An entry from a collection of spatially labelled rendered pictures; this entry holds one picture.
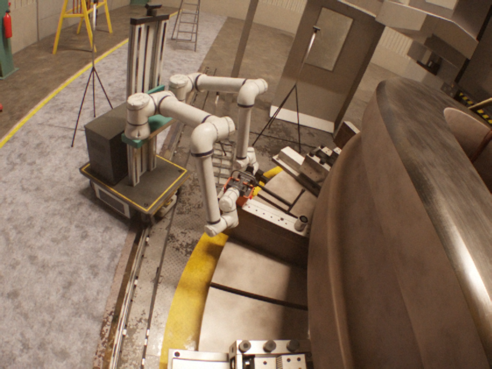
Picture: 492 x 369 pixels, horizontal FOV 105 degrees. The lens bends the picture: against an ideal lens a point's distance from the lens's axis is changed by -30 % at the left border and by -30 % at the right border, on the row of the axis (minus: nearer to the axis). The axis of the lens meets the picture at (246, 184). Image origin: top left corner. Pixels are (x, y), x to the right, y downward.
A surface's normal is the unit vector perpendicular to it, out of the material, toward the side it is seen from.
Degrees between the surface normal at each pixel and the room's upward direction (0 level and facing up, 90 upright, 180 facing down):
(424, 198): 45
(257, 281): 0
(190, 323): 0
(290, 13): 90
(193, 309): 0
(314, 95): 90
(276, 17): 90
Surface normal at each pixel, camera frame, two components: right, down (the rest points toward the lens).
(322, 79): -0.01, 0.69
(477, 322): -0.51, -0.58
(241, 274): 0.25, -0.70
